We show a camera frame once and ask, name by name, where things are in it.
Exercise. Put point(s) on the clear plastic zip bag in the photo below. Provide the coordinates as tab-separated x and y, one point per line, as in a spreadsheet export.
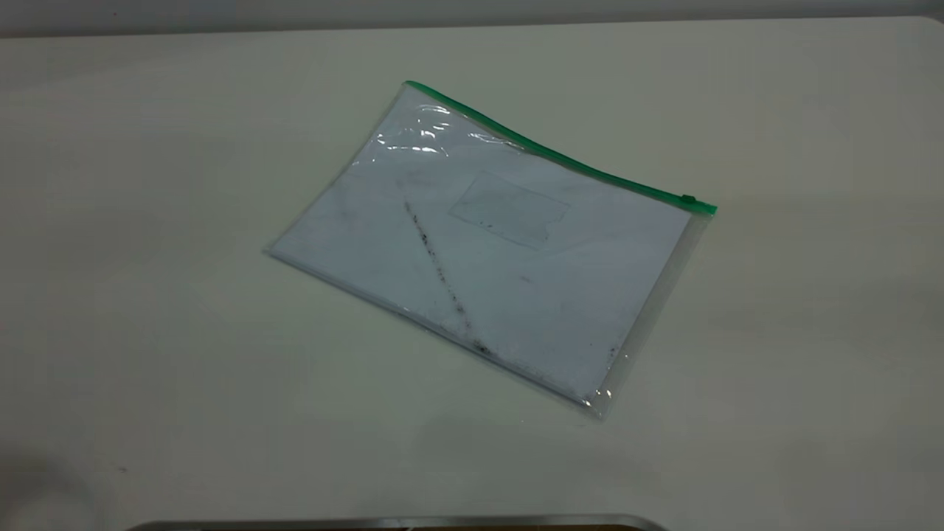
516	280

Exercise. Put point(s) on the green zipper slider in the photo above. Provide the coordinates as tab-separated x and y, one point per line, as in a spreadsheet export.
688	200

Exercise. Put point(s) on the white paper sheet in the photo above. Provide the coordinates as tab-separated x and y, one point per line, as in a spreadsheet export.
531	310

